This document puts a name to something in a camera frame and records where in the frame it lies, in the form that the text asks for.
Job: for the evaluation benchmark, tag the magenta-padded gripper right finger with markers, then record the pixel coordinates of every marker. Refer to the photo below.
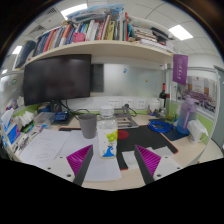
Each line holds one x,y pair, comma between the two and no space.
148,159

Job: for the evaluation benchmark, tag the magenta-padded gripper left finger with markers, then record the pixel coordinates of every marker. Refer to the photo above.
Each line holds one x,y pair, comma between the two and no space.
80,160

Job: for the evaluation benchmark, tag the clear plastic water bottle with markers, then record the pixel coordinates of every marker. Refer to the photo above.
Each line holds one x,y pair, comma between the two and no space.
107,133

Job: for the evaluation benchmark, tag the purple translucent water bottle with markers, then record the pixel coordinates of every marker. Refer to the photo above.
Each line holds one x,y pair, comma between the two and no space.
185,116

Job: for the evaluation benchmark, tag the small white paper slip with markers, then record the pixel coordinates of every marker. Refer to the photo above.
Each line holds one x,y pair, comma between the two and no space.
129,159

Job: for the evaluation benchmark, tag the blank white paper sheet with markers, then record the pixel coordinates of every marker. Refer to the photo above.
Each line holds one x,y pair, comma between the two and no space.
103,168

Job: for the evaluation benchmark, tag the grey plastic cup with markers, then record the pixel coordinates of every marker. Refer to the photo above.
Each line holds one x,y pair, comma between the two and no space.
87,126

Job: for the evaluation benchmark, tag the flat round red coaster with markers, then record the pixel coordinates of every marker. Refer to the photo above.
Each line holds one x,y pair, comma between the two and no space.
123,134

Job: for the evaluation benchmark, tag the dark blue pad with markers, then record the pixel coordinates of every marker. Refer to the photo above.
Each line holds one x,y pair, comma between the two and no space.
173,134

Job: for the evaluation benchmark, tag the handwritten white paper sheet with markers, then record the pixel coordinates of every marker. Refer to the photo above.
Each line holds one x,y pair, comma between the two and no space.
43,146

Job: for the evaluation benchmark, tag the blue circuit board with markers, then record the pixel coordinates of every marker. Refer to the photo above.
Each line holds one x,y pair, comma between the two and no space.
61,116

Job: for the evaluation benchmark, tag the white round jar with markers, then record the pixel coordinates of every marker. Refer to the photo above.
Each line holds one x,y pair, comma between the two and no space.
154,105

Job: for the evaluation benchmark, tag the clear plastic storage box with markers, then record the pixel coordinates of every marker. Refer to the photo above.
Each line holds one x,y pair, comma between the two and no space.
44,119

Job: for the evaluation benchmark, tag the white plastic jug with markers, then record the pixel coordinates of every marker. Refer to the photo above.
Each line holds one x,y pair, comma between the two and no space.
196,131

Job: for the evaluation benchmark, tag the dark wine bottle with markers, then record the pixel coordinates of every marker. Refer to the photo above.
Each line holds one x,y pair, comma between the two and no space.
162,96

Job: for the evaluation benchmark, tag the white tissue packets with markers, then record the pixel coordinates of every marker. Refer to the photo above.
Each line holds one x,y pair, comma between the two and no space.
27,119

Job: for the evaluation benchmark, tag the colourful cardboard box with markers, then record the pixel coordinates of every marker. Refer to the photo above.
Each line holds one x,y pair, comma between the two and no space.
9,130

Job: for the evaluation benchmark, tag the black computer monitor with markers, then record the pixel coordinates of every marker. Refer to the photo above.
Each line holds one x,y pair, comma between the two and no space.
56,80

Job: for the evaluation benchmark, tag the purple hanging banner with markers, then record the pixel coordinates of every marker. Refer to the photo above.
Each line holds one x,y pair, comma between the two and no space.
180,69

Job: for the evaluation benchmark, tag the ceiling light panels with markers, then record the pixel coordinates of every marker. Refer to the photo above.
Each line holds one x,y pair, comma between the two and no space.
180,32

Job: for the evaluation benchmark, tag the white wall power socket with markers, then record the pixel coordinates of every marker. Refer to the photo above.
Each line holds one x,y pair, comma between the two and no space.
113,102
141,103
127,103

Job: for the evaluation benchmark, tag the group photo wall poster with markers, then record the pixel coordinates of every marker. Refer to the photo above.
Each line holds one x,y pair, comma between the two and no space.
200,95

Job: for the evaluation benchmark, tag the dark square wall panel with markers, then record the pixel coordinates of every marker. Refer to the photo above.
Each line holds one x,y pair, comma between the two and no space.
98,78

